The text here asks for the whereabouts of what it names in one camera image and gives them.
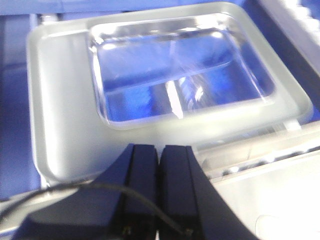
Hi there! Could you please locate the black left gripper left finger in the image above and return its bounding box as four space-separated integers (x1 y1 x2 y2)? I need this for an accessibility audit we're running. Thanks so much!
108 144 158 240

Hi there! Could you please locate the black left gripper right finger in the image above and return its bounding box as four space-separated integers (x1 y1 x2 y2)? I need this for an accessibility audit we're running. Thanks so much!
159 145 257 240

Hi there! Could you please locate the silver metal tray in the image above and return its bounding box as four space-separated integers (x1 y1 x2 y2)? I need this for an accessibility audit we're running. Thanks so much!
193 121 320 240
27 1 313 184

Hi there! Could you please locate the thin black cable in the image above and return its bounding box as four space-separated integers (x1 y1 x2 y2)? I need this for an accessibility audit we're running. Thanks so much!
0 182 193 236

